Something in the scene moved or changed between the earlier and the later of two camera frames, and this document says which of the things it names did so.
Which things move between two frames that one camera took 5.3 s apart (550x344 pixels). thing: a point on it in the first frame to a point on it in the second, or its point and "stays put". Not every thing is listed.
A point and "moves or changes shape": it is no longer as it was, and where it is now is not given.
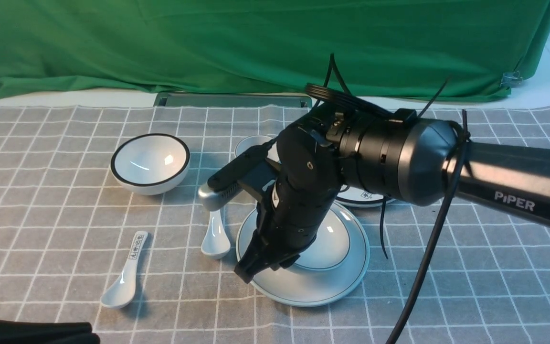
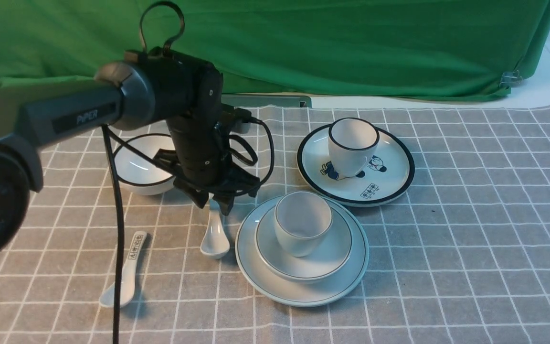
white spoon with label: [121, 294] stays put
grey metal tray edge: [232, 100] stays put
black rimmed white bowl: [150, 164] stays put
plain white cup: [254, 140] moves or changes shape
